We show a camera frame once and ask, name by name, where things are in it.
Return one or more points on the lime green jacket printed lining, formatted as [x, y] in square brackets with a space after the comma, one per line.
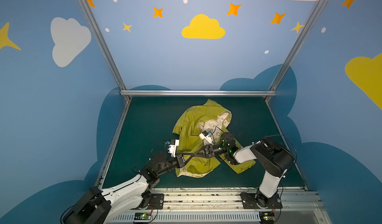
[208, 117]

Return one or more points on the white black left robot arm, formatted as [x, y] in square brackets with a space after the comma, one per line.
[98, 206]

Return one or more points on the aluminium left frame post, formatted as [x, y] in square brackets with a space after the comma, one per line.
[95, 28]

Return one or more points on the aluminium frame post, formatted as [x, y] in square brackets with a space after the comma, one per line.
[95, 28]
[309, 23]

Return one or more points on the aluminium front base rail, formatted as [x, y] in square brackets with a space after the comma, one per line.
[224, 205]

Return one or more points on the left green circuit board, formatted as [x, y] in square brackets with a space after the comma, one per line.
[142, 217]

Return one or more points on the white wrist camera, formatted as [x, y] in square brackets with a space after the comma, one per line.
[172, 146]
[206, 137]

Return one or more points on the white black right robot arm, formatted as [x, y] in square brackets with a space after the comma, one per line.
[275, 159]

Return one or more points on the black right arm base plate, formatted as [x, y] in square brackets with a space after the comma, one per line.
[259, 201]

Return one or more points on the green circuit board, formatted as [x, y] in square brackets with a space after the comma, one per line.
[267, 218]
[142, 217]

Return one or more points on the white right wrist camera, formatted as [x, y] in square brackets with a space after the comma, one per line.
[206, 137]

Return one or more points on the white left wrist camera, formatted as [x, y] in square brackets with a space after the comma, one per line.
[172, 146]

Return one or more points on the aluminium rear frame bar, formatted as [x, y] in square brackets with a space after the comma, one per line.
[232, 93]

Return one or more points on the right green circuit board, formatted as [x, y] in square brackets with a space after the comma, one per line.
[267, 218]

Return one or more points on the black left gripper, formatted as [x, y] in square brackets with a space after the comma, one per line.
[180, 160]

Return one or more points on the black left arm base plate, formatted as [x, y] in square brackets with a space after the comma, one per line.
[150, 201]

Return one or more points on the aluminium right frame post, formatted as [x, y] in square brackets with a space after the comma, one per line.
[309, 23]

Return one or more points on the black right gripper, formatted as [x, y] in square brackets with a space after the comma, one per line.
[209, 150]

